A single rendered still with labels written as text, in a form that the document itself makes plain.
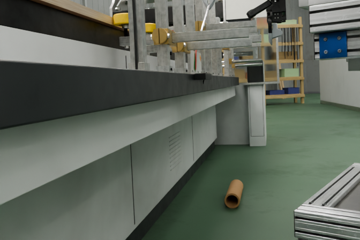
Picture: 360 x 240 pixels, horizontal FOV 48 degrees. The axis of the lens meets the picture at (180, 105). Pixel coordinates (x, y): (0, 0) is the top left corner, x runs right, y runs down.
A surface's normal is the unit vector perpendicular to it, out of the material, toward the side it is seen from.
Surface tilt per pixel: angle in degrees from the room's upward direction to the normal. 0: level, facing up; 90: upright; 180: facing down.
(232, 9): 90
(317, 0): 90
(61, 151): 90
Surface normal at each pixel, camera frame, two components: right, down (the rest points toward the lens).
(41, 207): 0.98, -0.04
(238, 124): -0.22, 0.06
